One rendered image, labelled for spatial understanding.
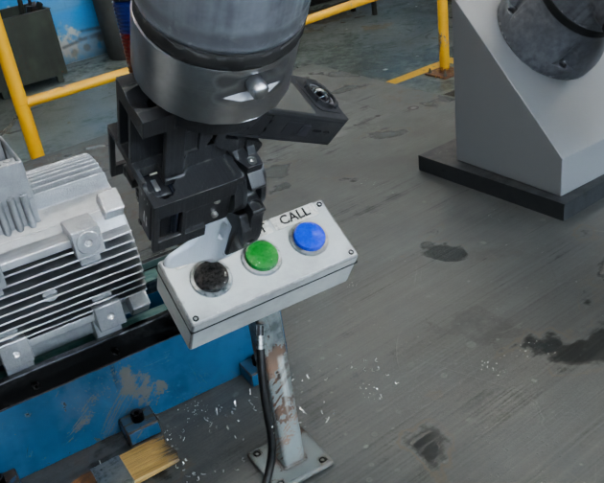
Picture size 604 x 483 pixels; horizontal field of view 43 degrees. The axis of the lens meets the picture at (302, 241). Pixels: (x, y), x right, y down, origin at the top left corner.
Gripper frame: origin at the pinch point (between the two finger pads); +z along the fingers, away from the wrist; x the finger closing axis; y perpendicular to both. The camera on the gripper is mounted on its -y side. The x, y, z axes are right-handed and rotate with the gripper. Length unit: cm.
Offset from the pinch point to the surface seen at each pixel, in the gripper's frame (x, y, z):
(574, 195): -4, -69, 36
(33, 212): -18.7, 9.7, 15.3
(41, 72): -357, -80, 354
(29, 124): -184, -28, 198
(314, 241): 0.7, -10.2, 5.1
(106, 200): -16.8, 2.7, 14.6
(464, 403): 17.0, -25.5, 26.3
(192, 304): 1.5, 2.4, 5.9
